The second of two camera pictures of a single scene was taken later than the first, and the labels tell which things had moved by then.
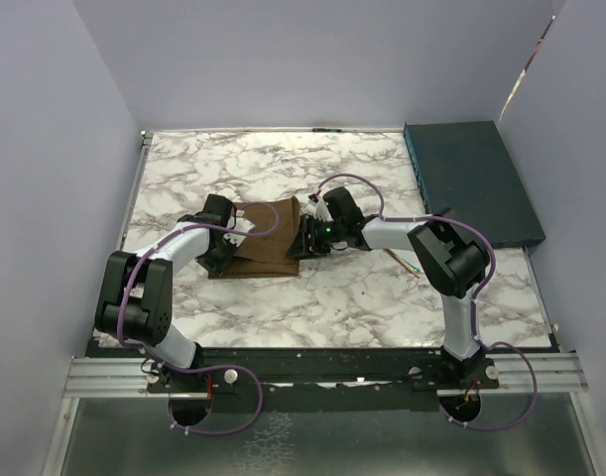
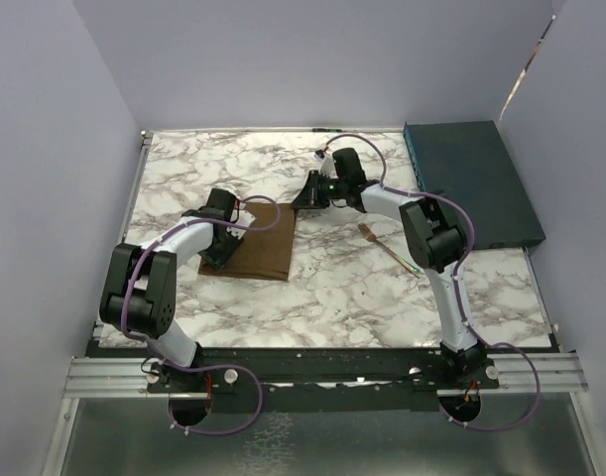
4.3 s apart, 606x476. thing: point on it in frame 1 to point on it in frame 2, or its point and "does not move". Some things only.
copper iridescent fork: x=415 y=270 does not move
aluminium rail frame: x=114 y=379 does not move
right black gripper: x=303 y=245 to x=309 y=197
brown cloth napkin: x=265 y=251 does not move
